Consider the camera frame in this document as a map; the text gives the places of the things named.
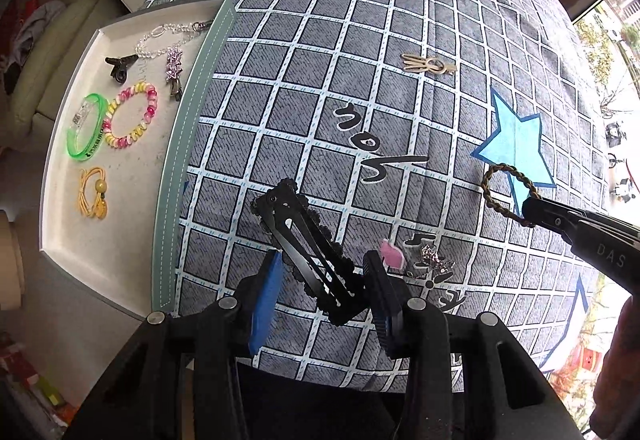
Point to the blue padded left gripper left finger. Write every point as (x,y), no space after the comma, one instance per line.
(265,292)

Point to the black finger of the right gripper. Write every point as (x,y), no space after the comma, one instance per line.
(608,244)

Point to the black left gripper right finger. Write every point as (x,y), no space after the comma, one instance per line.
(387,296)

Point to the small silver rhinestone clip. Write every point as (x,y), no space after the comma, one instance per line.
(433,262)

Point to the black scalloped hair clip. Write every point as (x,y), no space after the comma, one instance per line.
(328,275)

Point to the purple star hair clip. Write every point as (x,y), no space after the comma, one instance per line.
(172,73)

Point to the green plastic bangle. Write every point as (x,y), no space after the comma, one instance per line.
(85,133)

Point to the small black claw clip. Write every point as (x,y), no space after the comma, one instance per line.
(120,66)

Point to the white jewelry tray box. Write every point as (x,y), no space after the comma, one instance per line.
(111,222)

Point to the blue checked tablecloth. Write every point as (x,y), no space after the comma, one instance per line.
(314,90)

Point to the cream leather sofa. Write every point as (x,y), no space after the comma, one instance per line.
(40,47)

